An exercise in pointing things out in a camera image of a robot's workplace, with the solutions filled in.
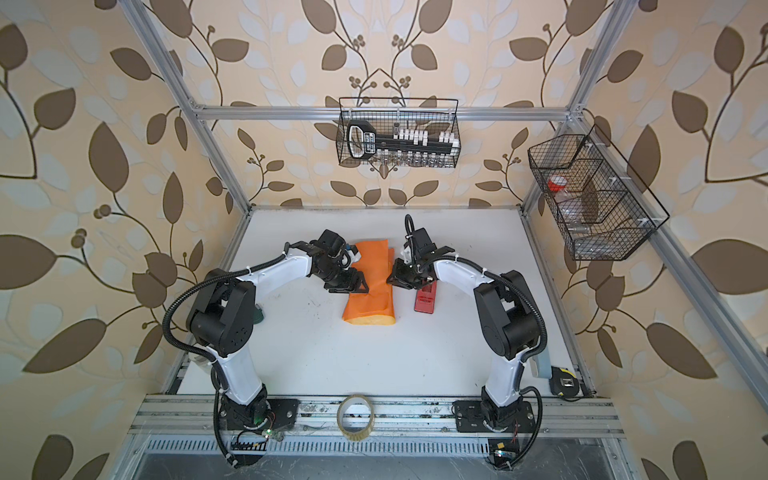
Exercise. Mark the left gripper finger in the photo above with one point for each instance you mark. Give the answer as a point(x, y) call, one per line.
point(357, 282)
point(359, 289)

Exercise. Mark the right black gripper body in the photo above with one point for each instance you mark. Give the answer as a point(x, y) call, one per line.
point(414, 265)

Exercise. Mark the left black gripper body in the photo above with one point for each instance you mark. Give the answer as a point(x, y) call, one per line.
point(336, 274)

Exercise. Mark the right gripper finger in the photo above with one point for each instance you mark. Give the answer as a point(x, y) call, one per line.
point(417, 284)
point(400, 275)

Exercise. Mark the red tape dispenser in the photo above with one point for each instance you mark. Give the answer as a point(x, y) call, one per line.
point(426, 299)

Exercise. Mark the yellow orange wrapping paper sheet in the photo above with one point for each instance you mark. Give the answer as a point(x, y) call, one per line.
point(375, 308)

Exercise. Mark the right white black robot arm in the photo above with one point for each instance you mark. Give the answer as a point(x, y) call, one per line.
point(511, 324)

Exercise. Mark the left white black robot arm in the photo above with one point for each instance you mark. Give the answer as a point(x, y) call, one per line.
point(215, 318)

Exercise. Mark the green utility knife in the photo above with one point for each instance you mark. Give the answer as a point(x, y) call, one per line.
point(258, 315)

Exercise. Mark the clear tape roll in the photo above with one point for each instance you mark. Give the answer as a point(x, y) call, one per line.
point(355, 418)

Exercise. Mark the light blue phone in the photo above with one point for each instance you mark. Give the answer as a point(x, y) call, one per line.
point(541, 365)

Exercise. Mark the black yellow tape measure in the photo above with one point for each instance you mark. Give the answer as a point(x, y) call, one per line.
point(564, 384)

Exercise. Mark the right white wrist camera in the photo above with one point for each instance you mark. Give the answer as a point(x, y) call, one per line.
point(406, 253)

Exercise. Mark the black socket set rail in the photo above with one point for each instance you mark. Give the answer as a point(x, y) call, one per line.
point(363, 141)

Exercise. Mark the back black wire basket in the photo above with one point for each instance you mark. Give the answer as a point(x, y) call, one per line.
point(433, 114)

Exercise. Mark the side black wire basket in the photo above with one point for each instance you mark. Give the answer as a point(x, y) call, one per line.
point(608, 208)

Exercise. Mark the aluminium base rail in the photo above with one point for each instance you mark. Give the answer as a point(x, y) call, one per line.
point(392, 416)

